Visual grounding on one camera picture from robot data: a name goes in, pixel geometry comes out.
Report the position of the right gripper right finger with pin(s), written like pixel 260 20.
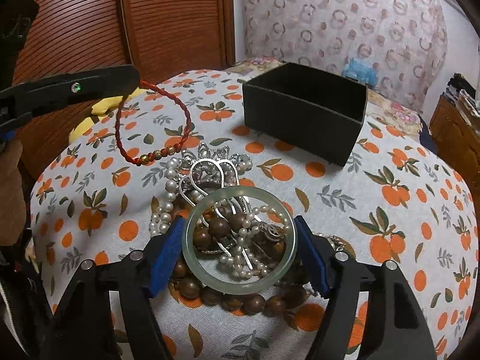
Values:
pixel 315 253

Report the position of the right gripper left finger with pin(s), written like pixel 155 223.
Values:
pixel 162 252

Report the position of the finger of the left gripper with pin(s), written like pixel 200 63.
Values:
pixel 21 103

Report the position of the pale green jade bangle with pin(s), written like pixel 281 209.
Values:
pixel 274 242

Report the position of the silver rhinestone hair clip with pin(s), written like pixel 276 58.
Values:
pixel 224 227

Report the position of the black open jewelry box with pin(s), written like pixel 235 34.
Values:
pixel 316 111

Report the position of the yellow plush toy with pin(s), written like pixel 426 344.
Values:
pixel 97 114

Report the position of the orange print white cloth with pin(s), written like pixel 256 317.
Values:
pixel 127 176

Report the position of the brown louvered wardrobe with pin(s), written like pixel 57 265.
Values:
pixel 161 38

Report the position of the wooden sideboard cabinet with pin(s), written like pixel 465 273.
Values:
pixel 457 144

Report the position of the blue plastic bag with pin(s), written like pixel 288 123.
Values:
pixel 361 73

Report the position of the stack of folded clothes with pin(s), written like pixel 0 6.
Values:
pixel 461 92

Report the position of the pink ring-pattern curtain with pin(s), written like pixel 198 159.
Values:
pixel 404 41

